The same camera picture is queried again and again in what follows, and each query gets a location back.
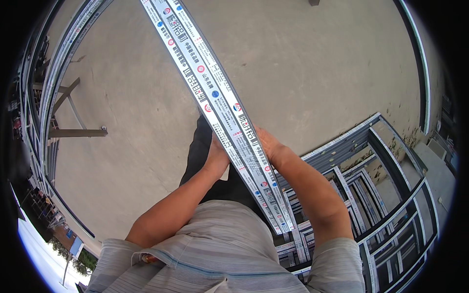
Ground long aluminium profile printed film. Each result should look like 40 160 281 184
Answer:
140 0 296 235

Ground person's legs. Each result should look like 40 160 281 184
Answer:
179 114 272 221

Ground person's right hand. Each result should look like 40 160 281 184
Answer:
255 126 291 171

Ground person's body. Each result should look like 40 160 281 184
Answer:
85 199 367 293

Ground tall dark frame profile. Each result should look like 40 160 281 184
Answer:
393 0 432 135

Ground grey metal trestle stand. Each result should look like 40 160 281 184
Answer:
32 76 108 139

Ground person's left hand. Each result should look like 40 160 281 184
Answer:
204 133 231 177

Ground blue sign board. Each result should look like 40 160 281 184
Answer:
69 236 85 258

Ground stack of grey window frames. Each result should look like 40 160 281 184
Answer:
273 112 441 293

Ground large leaning aluminium frame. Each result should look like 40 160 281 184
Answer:
18 0 115 239

